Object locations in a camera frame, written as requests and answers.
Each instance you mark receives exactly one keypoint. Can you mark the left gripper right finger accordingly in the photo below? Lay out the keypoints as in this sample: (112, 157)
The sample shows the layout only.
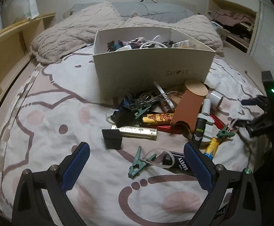
(232, 198)

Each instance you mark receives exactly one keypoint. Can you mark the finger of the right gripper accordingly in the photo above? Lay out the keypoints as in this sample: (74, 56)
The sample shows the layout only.
(241, 123)
(249, 102)

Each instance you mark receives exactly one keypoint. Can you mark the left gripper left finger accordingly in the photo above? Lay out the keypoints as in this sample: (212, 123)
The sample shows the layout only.
(30, 207)

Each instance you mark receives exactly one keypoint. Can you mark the brown leather case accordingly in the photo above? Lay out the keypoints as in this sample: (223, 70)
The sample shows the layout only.
(186, 113)

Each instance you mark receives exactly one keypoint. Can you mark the yellow barcode box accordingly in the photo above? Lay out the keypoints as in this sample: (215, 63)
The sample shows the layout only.
(182, 44)

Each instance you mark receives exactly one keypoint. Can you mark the green clothes peg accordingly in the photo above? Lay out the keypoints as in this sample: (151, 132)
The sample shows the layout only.
(138, 164)

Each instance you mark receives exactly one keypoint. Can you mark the purple crochet octopus toy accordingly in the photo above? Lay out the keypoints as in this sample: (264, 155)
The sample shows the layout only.
(136, 42)

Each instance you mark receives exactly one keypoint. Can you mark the white tape roll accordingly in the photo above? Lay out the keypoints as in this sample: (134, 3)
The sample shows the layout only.
(216, 99)

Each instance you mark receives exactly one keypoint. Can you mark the round wooden lid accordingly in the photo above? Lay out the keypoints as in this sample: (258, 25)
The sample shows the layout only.
(196, 87)

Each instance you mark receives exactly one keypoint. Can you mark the black safety lighter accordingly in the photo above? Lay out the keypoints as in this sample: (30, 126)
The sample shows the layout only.
(180, 164)

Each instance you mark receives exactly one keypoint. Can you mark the closet shelf with clothes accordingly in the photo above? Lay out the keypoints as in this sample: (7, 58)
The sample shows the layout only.
(235, 21)

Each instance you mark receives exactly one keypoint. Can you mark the yellow cartoon lighter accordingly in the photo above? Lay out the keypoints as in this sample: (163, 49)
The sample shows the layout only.
(157, 118)

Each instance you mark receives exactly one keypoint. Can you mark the gold metallic tube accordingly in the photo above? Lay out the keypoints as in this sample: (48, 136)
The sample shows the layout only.
(136, 132)

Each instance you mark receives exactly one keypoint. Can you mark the black square block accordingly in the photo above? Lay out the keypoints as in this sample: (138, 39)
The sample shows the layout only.
(112, 138)

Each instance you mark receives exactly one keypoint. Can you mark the blue metallic lighter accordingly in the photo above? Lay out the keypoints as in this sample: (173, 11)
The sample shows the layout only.
(124, 103)

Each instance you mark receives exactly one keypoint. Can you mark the white cardboard shoe box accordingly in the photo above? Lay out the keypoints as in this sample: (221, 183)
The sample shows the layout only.
(131, 71)

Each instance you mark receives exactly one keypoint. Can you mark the grey pillow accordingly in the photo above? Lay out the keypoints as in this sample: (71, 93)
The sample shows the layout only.
(163, 12)

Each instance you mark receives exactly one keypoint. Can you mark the wooden side shelf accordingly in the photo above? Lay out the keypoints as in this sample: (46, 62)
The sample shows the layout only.
(15, 41)

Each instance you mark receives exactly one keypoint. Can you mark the beige textured blanket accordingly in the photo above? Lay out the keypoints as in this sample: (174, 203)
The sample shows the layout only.
(78, 30)

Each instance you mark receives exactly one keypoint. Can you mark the white paper shopping bag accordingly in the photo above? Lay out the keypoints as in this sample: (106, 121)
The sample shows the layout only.
(18, 10)

